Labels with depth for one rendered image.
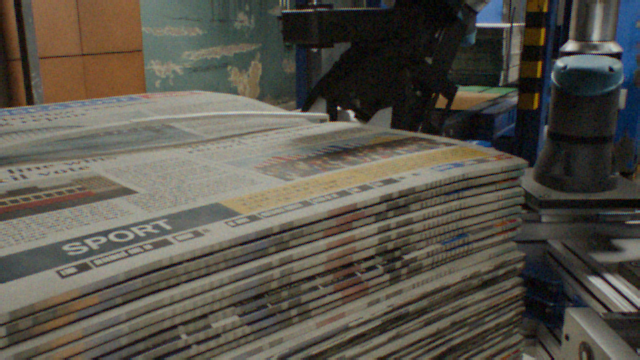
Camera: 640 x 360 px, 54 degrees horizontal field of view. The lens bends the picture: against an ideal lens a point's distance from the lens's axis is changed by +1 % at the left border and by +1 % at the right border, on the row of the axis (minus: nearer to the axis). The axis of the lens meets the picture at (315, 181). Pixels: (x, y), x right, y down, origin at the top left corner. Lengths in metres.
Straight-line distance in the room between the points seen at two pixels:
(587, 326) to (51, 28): 4.24
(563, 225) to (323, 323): 1.00
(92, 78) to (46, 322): 4.71
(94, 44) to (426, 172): 4.65
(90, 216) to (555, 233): 1.06
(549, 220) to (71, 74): 3.98
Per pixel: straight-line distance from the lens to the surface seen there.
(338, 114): 0.56
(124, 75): 5.10
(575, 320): 0.85
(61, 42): 4.75
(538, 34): 2.11
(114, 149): 0.40
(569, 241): 1.25
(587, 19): 1.36
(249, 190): 0.28
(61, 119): 0.50
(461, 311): 0.35
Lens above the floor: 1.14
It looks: 16 degrees down
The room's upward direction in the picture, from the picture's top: straight up
